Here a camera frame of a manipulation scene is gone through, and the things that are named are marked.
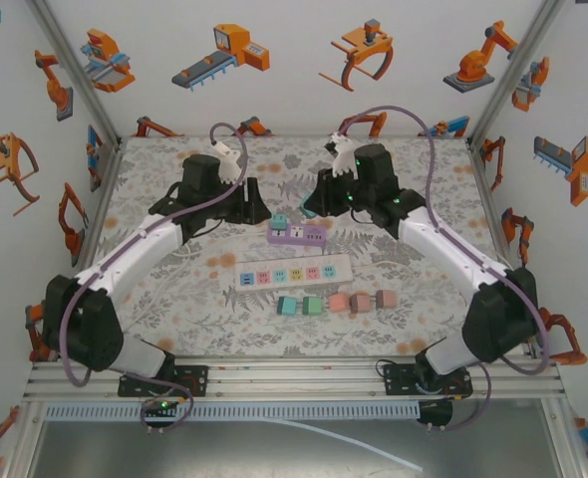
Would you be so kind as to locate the white power strip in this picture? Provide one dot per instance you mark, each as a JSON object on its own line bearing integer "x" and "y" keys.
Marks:
{"x": 341, "y": 264}

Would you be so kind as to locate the purple power strip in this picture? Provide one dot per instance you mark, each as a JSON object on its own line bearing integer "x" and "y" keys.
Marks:
{"x": 314, "y": 235}

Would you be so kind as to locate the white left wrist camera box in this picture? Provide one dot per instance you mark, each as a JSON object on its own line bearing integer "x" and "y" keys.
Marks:
{"x": 226, "y": 164}

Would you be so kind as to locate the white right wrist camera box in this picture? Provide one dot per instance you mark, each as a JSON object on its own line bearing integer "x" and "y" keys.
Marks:
{"x": 344, "y": 157}

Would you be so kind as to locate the floral tablecloth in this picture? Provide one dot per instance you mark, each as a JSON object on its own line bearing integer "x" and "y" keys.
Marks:
{"x": 274, "y": 338}

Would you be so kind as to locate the circuit board with green light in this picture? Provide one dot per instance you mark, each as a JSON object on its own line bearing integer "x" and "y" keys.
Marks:
{"x": 162, "y": 406}

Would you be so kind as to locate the aluminium frame post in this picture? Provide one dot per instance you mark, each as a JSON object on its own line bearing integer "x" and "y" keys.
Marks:
{"x": 75, "y": 70}
{"x": 513, "y": 70}

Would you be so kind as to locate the dusty pink plug adapter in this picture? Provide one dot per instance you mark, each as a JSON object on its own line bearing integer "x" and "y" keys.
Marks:
{"x": 386, "y": 299}

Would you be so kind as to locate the white plastic tube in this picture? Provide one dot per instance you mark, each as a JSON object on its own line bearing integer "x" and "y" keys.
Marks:
{"x": 354, "y": 443}

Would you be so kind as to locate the salmon plug adapter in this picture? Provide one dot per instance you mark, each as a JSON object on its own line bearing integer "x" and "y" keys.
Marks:
{"x": 340, "y": 303}

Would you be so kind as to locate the steel blue plug adapter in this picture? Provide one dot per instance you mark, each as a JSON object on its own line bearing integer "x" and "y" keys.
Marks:
{"x": 287, "y": 305}

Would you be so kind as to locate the black controller box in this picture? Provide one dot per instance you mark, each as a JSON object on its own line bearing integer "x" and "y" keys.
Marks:
{"x": 438, "y": 410}

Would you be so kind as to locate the aluminium side rail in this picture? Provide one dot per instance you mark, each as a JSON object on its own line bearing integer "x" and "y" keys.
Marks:
{"x": 99, "y": 209}
{"x": 488, "y": 199}

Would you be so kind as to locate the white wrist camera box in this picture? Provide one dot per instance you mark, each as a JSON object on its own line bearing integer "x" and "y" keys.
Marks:
{"x": 344, "y": 157}
{"x": 226, "y": 164}

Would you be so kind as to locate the green plug adapter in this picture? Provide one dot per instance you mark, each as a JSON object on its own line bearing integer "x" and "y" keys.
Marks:
{"x": 313, "y": 306}

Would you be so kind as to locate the teal plug adapter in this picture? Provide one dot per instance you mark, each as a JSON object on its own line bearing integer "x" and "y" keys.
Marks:
{"x": 306, "y": 209}
{"x": 277, "y": 221}

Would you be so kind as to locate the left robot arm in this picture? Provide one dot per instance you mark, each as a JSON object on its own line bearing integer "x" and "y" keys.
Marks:
{"x": 124, "y": 259}

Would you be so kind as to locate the wide aluminium base rail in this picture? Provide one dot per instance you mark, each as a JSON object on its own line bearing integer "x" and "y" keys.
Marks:
{"x": 294, "y": 378}

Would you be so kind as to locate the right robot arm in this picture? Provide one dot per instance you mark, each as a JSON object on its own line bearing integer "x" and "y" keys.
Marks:
{"x": 448, "y": 249}

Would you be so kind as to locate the grey metal base panel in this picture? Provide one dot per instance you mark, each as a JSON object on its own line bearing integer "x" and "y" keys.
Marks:
{"x": 174, "y": 453}

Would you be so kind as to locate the aluminium frame leg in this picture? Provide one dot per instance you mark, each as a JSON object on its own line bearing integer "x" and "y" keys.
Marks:
{"x": 22, "y": 438}
{"x": 565, "y": 438}

